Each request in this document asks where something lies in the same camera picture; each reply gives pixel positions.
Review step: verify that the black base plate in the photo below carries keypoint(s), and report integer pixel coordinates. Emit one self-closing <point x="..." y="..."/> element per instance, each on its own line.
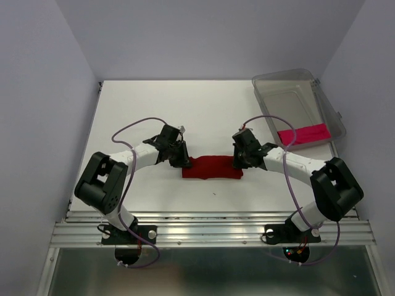
<point x="287" y="234"/>
<point x="114" y="236"/>

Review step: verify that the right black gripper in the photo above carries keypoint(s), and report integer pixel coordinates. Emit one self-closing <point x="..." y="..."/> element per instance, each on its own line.
<point x="237" y="163"/>

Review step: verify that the clear plastic bin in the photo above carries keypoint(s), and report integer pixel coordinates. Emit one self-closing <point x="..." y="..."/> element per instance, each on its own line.
<point x="296" y="96"/>

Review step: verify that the dark red t shirt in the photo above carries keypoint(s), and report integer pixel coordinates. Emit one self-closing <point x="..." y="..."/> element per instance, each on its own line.
<point x="212" y="167"/>

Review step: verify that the aluminium rail frame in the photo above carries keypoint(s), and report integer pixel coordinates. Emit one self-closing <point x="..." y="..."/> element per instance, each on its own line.
<point x="207" y="253"/>

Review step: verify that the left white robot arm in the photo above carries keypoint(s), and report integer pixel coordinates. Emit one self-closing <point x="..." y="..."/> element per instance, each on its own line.
<point x="106" y="178"/>

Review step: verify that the pink rolled t shirt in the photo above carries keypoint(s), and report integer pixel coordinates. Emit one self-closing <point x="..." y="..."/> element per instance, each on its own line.
<point x="305" y="135"/>

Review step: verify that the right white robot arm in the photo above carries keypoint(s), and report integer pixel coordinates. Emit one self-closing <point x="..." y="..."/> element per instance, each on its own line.
<point x="335" y="188"/>

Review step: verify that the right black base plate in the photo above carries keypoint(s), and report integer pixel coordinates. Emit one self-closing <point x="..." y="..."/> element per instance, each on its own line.
<point x="287" y="234"/>

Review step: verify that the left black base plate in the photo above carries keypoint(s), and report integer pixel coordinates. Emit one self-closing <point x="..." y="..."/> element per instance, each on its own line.
<point x="114" y="236"/>

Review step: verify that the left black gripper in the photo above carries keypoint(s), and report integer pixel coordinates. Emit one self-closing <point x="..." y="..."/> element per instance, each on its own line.
<point x="184" y="161"/>

